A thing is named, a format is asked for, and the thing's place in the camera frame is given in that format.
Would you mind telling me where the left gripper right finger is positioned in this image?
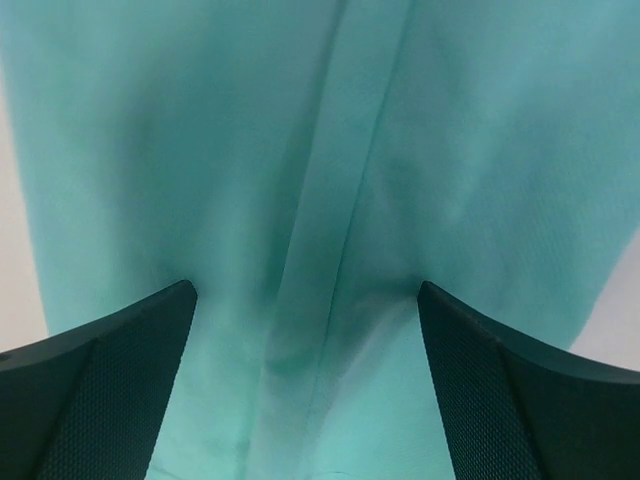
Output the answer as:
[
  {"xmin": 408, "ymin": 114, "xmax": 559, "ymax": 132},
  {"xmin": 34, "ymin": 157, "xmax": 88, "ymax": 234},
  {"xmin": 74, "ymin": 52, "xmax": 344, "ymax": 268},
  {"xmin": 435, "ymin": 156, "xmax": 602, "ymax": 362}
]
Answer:
[{"xmin": 417, "ymin": 282, "xmax": 639, "ymax": 480}]

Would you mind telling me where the teal t shirt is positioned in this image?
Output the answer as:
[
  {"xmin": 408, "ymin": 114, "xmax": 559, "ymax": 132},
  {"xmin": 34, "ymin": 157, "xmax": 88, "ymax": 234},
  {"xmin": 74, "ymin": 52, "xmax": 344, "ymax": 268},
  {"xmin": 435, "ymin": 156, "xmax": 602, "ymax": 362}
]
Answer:
[{"xmin": 1, "ymin": 1, "xmax": 639, "ymax": 479}]

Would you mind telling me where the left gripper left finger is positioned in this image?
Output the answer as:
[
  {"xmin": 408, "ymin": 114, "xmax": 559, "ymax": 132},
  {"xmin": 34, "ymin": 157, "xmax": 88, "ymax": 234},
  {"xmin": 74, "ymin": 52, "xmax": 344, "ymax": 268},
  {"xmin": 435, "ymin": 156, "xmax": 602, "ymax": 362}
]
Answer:
[{"xmin": 1, "ymin": 280, "xmax": 197, "ymax": 479}]

